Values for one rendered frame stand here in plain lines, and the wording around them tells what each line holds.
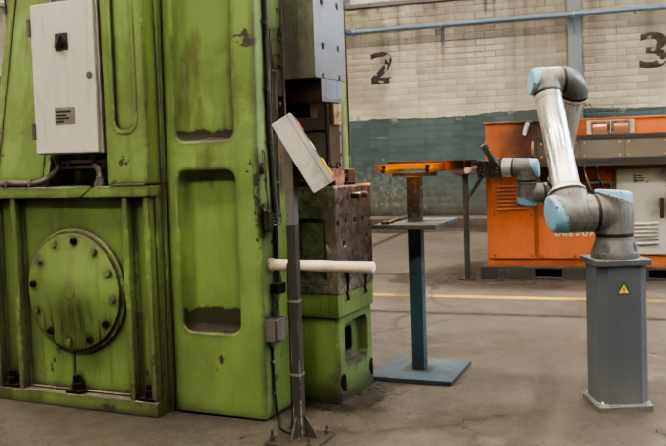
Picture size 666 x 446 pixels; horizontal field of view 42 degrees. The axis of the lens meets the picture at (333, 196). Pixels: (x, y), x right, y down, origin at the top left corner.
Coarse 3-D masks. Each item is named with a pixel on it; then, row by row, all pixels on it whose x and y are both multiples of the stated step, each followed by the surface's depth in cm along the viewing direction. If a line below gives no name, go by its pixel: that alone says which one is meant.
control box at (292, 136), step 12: (288, 120) 294; (276, 132) 294; (288, 132) 294; (300, 132) 294; (288, 144) 294; (300, 144) 294; (300, 156) 294; (312, 156) 294; (300, 168) 295; (312, 168) 295; (324, 168) 295; (312, 180) 295; (324, 180) 295
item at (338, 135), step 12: (324, 108) 394; (348, 108) 415; (300, 120) 399; (312, 120) 397; (324, 120) 394; (348, 120) 415; (312, 132) 397; (324, 132) 395; (336, 132) 401; (348, 132) 415; (324, 144) 395; (336, 144) 401; (348, 144) 416; (324, 156) 395; (336, 156) 401; (348, 156) 416; (348, 168) 415
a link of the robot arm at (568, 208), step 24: (552, 72) 361; (552, 96) 356; (552, 120) 352; (552, 144) 349; (552, 168) 347; (576, 168) 346; (552, 192) 342; (576, 192) 337; (552, 216) 339; (576, 216) 334
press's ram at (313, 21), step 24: (288, 0) 353; (312, 0) 349; (336, 0) 369; (288, 24) 354; (312, 24) 350; (336, 24) 369; (288, 48) 355; (312, 48) 350; (336, 48) 369; (288, 72) 356; (312, 72) 351; (336, 72) 368
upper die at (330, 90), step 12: (288, 84) 361; (300, 84) 359; (312, 84) 357; (324, 84) 358; (336, 84) 368; (288, 96) 362; (300, 96) 359; (312, 96) 357; (324, 96) 357; (336, 96) 368
